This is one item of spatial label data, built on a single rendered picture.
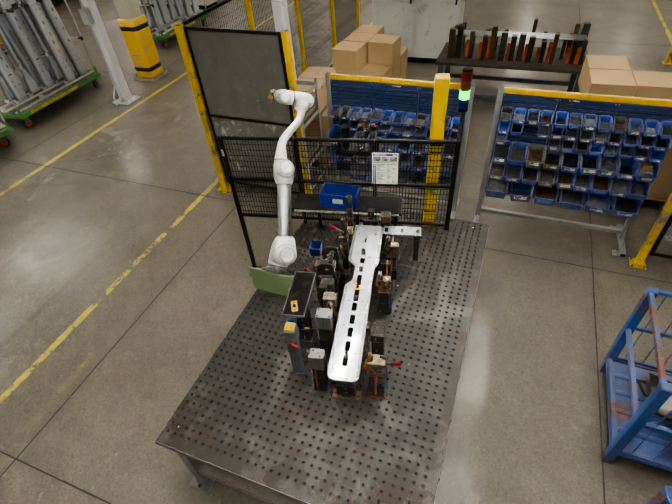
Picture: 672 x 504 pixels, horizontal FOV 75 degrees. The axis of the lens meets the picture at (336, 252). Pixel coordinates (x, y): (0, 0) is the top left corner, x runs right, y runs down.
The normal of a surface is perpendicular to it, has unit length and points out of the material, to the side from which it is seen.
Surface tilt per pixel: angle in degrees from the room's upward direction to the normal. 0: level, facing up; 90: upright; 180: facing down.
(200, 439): 0
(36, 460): 0
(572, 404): 0
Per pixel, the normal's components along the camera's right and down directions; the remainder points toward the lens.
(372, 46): -0.43, 0.64
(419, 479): -0.07, -0.73
